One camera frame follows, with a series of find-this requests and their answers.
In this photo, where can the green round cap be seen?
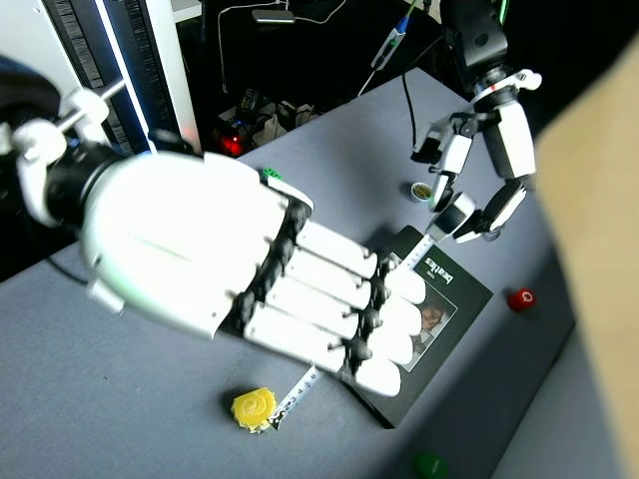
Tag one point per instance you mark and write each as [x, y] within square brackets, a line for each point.
[432, 466]

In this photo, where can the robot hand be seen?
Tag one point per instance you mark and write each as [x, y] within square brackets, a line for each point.
[190, 239]
[514, 144]

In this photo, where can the small white cup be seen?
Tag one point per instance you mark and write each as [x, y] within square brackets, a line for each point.
[420, 192]

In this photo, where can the tan cardboard panel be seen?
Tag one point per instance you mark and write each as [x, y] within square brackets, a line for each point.
[599, 249]

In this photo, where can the white tape measure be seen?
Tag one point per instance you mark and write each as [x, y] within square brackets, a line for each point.
[451, 217]

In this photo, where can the green and blue toy block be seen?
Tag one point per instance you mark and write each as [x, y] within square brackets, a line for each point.
[272, 173]

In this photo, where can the grey table cloth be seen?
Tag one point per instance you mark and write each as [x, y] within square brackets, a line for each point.
[125, 399]

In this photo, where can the yellow swirl toy food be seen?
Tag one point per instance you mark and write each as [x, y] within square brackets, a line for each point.
[253, 408]

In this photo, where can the black Let It Be album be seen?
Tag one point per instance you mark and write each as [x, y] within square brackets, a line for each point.
[449, 324]

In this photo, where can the grey power adapter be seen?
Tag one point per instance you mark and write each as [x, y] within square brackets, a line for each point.
[273, 16]

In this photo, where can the white cabinet with black strips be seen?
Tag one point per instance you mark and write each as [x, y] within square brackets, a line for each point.
[170, 75]

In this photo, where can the red round toy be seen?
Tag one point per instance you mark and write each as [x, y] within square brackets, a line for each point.
[520, 299]

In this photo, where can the brown paper bag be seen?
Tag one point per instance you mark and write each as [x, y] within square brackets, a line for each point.
[274, 125]

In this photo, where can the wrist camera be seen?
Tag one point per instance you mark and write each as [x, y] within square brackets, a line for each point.
[428, 149]

